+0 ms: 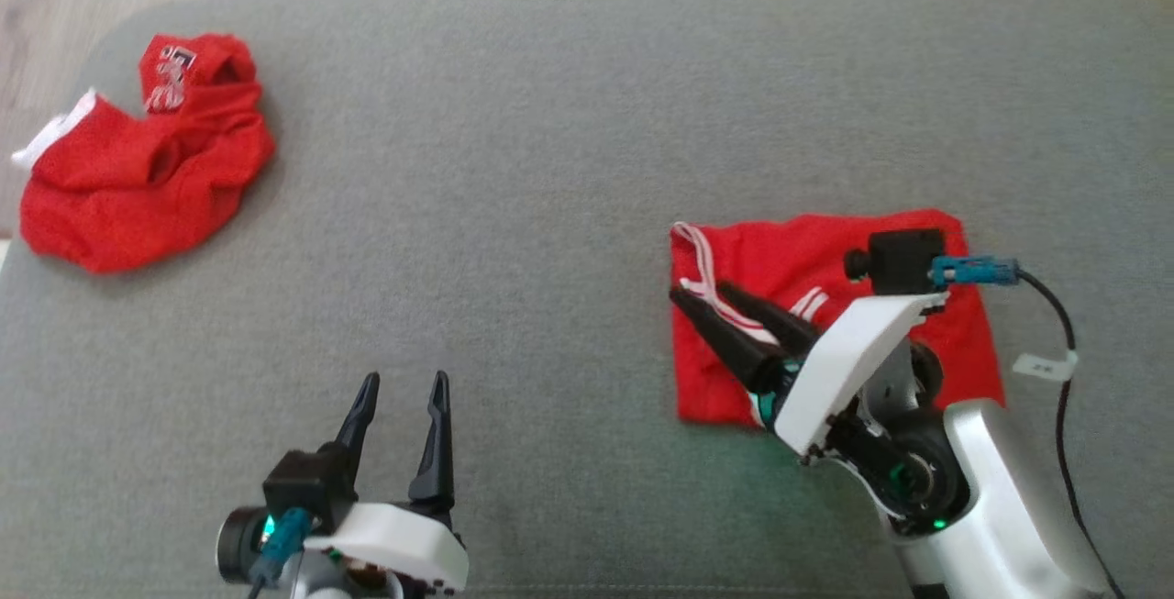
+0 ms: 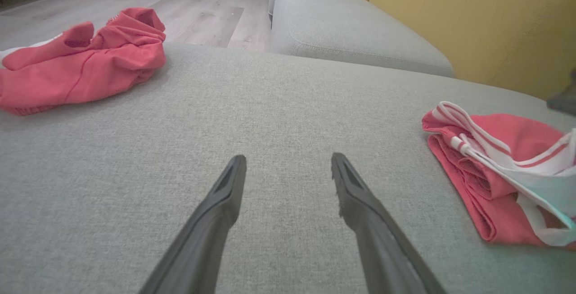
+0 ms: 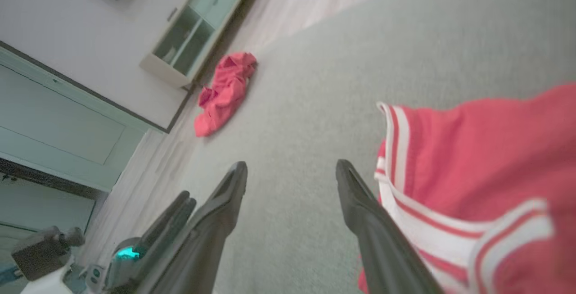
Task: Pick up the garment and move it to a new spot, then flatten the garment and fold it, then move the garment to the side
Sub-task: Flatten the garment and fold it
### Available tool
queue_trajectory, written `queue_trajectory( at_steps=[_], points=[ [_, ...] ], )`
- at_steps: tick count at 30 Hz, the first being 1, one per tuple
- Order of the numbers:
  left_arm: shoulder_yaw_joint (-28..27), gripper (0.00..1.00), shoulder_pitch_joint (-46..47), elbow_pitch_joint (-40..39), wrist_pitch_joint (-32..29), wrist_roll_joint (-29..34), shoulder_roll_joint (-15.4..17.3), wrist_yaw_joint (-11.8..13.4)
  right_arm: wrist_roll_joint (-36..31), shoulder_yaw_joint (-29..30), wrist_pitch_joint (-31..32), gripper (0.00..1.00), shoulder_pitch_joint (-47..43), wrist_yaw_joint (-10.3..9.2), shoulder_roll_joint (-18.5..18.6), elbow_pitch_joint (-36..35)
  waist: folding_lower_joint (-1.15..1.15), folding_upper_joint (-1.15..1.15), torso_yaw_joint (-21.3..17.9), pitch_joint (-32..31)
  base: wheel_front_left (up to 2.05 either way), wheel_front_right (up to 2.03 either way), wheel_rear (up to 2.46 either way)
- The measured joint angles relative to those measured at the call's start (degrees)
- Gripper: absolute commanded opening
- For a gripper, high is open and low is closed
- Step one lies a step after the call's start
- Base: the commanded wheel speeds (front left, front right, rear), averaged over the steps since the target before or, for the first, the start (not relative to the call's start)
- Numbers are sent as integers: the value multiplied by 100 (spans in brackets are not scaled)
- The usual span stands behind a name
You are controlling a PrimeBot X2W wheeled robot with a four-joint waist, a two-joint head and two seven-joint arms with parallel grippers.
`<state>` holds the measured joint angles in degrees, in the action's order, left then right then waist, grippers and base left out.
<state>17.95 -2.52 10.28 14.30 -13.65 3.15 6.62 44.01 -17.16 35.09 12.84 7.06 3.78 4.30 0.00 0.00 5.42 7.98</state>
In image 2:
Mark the large yellow back cushion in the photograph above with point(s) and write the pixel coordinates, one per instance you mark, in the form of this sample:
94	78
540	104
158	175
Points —
486	24

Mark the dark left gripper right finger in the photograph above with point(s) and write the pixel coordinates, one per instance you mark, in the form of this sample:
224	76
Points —
373	231

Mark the grey sofa side section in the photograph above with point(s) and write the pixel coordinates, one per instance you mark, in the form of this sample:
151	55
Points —
342	28

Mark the red jersey with white sleeves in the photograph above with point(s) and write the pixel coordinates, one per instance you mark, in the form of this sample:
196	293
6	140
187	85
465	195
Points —
495	172

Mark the red shorts with white stripes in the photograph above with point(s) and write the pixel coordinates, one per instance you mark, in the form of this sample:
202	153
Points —
90	69

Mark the grey fabric sofa seat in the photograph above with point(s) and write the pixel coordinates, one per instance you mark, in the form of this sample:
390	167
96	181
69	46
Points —
270	114

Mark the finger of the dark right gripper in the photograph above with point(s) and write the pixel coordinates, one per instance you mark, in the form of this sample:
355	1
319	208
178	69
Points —
566	96

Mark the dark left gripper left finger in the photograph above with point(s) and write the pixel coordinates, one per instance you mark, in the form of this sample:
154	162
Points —
211	231

